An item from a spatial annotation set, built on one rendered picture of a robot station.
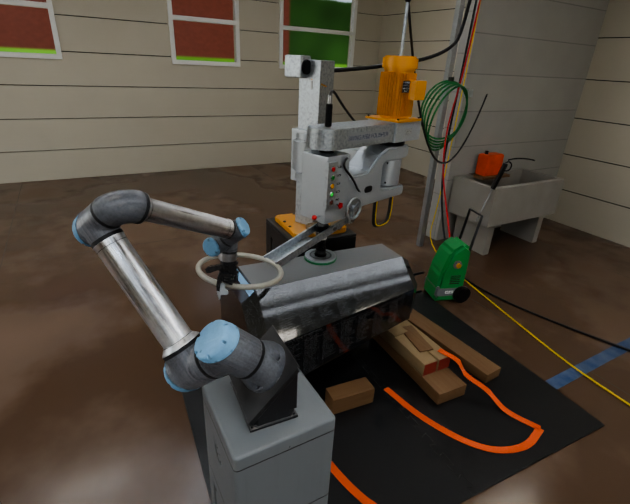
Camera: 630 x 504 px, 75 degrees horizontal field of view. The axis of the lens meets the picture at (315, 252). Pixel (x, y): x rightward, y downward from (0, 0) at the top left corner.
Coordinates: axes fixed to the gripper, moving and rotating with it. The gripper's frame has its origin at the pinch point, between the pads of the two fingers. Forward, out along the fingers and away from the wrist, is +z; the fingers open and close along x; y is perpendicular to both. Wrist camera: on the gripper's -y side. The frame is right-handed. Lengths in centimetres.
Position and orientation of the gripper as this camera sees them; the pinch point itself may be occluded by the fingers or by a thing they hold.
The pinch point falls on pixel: (221, 294)
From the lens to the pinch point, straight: 219.5
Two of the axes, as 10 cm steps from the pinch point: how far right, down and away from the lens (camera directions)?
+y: 9.6, 2.1, -1.9
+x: 2.4, -3.0, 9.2
